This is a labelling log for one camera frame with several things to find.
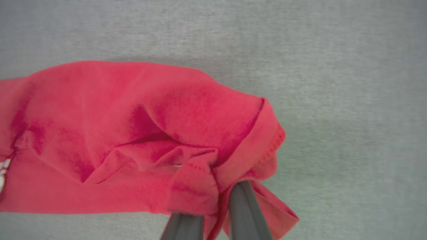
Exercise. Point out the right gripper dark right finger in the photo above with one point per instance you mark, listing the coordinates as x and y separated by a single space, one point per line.
248 216

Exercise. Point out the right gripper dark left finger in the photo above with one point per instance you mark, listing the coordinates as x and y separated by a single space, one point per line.
185 228

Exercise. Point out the red Bulls 23 jersey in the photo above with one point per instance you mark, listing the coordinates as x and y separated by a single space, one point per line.
100 116

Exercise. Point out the grey fabric sofa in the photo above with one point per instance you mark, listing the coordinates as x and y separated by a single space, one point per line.
333 66

